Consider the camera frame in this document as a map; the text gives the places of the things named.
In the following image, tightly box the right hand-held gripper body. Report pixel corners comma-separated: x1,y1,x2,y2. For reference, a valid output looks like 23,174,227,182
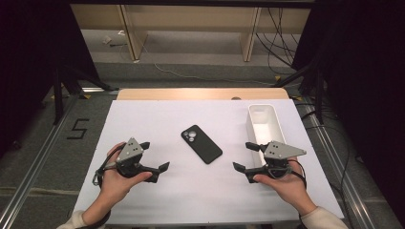
259,140,308,179

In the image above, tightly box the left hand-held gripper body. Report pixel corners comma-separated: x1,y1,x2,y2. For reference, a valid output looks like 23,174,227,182
115,136,151,179

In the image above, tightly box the white rectangular box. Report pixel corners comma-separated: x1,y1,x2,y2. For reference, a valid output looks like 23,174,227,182
245,103,288,170

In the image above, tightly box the black phone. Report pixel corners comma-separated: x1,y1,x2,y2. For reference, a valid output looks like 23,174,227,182
181,124,224,165

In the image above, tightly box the person's left hand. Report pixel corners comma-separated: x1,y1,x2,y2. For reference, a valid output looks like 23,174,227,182
98,141,154,205

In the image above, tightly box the person's right hand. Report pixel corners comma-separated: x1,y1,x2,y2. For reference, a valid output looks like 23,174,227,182
252,156,318,217

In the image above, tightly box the white table mat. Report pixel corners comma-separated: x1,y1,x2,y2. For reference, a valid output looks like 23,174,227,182
74,98,345,225

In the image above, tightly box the black metal stand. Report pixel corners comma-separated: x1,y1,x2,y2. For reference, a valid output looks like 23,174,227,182
52,65,120,126
271,58,327,126

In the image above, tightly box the black curtain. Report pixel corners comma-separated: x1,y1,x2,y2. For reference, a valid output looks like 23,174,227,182
0,0,100,157
290,0,405,218

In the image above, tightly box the wooden shelf unit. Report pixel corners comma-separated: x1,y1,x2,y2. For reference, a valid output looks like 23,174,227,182
70,3,311,63

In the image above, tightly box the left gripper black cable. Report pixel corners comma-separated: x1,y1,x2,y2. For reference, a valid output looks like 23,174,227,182
75,143,128,229

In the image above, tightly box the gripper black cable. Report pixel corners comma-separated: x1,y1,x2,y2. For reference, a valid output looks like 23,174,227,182
75,143,128,229
288,158,309,229

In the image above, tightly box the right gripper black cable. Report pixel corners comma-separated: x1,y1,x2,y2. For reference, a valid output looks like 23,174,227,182
288,158,309,229

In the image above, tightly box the aluminium floor rail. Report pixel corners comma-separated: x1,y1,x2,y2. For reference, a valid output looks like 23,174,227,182
294,94,377,229
0,86,119,229

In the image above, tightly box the bundle of black cables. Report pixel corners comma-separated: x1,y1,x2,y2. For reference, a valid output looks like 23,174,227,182
254,8,301,76

